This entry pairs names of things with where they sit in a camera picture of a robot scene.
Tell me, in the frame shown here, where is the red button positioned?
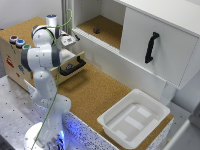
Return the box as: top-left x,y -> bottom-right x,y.
9,34 -> 19,45

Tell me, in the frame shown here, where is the black drawer handle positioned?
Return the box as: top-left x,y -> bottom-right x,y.
59,55 -> 87,77

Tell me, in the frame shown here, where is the wooden drawer box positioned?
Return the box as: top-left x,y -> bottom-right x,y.
0,16 -> 80,94

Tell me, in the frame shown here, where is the green cable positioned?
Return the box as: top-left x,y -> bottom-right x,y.
30,8 -> 75,150

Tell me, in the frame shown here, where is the blue button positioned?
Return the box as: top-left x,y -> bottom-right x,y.
15,38 -> 26,49

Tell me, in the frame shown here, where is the wooden drawer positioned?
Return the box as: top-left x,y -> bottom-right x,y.
52,49 -> 87,85

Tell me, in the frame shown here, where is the white plastic box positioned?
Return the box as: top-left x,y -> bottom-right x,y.
96,88 -> 172,150

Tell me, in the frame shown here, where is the black door handle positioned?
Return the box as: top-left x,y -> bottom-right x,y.
144,31 -> 160,65

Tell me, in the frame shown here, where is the purple block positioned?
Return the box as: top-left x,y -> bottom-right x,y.
93,27 -> 101,35

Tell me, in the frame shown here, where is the white sliding door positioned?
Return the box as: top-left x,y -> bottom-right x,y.
119,6 -> 200,90

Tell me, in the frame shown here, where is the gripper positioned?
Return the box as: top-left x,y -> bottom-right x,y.
60,34 -> 81,49

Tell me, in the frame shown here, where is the green button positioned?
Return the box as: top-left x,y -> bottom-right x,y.
21,43 -> 33,52

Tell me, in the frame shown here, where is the white cabinet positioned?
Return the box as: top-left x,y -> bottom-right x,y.
61,0 -> 200,108

